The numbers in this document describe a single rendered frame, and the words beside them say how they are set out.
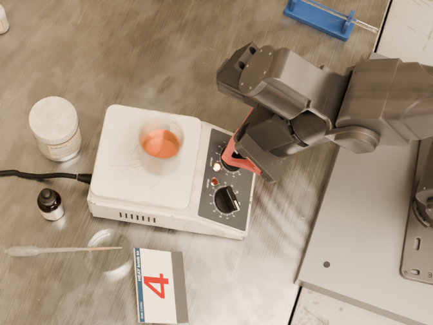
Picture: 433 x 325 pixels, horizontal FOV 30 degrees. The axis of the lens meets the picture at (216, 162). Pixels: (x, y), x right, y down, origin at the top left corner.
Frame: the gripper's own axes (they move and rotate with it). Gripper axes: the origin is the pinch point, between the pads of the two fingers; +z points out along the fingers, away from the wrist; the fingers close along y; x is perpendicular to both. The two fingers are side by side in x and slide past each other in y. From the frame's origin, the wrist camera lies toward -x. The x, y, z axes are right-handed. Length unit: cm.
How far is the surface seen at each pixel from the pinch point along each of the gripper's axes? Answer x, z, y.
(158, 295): 5.1, 6.9, 18.0
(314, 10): -1.9, 0.4, -27.4
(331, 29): 1.3, -0.9, -26.1
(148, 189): -5.2, 2.7, 10.8
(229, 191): 2.3, -0.3, 4.8
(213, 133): -3.1, 1.4, -0.7
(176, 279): 6.1, 7.5, 14.6
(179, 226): 1.6, 5.4, 10.0
